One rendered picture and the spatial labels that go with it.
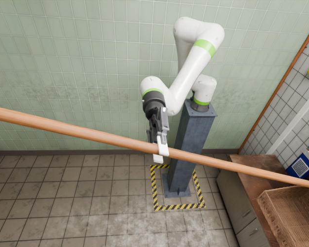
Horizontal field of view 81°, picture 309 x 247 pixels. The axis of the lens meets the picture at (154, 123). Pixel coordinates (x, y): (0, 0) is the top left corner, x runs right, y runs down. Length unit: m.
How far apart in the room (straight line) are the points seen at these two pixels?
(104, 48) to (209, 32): 0.97
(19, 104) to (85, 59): 0.90
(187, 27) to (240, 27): 0.84
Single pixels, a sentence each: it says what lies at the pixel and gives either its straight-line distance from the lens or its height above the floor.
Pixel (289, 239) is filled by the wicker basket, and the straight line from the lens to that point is 1.70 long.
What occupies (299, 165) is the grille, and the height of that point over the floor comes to 0.75.
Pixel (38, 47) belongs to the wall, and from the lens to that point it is 1.88.
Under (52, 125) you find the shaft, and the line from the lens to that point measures 0.50.
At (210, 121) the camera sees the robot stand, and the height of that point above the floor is 1.13.
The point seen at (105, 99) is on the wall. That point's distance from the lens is 1.97.
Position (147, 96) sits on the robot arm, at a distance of 0.70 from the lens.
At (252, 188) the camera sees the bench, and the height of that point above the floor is 0.58.
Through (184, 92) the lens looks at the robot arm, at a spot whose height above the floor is 1.58.
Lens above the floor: 2.03
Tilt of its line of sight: 42 degrees down
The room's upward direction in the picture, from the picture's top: 6 degrees clockwise
